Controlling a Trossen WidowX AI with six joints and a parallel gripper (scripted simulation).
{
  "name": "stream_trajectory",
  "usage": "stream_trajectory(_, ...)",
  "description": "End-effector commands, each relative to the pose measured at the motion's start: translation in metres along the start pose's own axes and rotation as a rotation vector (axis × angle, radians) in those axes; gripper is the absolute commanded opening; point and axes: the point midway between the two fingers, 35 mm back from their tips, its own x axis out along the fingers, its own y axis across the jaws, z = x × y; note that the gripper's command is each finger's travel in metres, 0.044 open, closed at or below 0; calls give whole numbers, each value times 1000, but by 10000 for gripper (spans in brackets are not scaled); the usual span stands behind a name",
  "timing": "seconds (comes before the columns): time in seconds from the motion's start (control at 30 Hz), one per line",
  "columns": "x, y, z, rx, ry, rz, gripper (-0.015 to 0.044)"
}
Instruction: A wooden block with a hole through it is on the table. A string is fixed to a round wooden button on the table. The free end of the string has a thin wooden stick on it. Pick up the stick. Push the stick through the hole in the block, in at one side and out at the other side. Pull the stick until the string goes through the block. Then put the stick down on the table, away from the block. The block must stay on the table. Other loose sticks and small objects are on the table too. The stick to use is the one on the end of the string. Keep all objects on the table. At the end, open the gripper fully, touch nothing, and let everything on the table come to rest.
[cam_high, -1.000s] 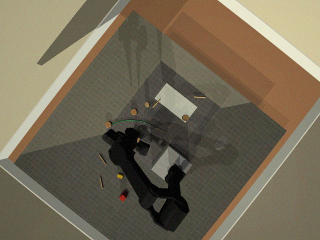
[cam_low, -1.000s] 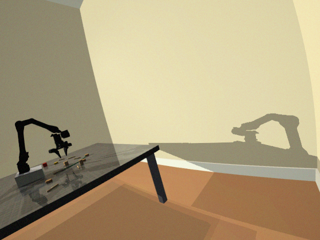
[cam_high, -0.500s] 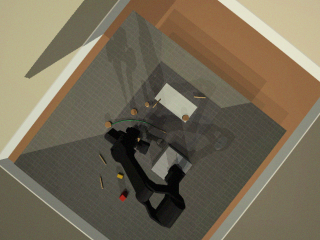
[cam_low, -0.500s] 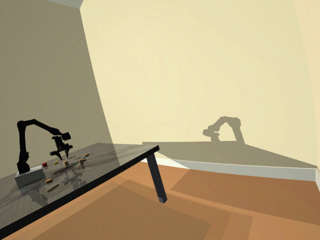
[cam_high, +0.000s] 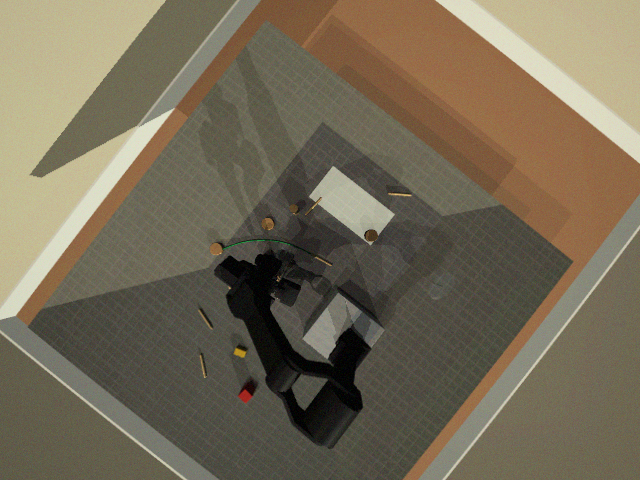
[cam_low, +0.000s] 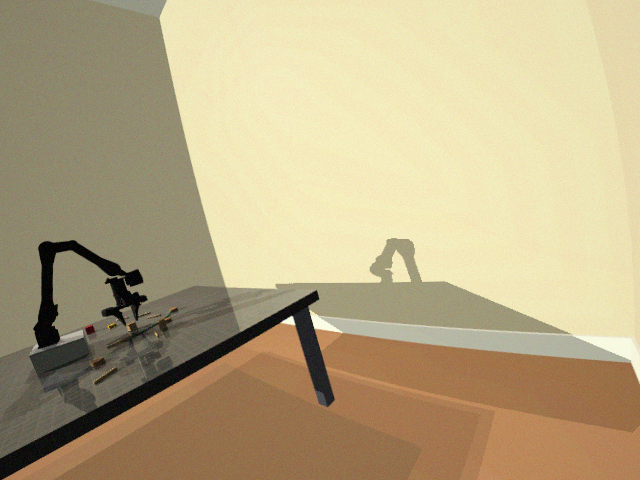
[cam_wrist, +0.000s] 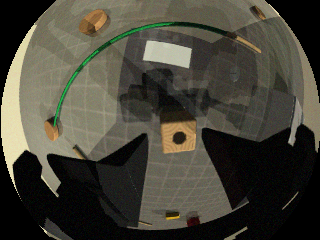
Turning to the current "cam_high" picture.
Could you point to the orange flat disc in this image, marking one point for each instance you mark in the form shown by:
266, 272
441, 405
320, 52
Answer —
371, 235
267, 223

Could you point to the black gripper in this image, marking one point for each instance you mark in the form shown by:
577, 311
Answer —
286, 290

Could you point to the small red cube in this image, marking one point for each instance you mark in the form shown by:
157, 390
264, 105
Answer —
246, 393

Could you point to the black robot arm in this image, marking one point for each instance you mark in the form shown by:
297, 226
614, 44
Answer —
339, 401

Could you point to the tan round wooden button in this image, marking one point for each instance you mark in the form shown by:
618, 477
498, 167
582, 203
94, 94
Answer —
216, 248

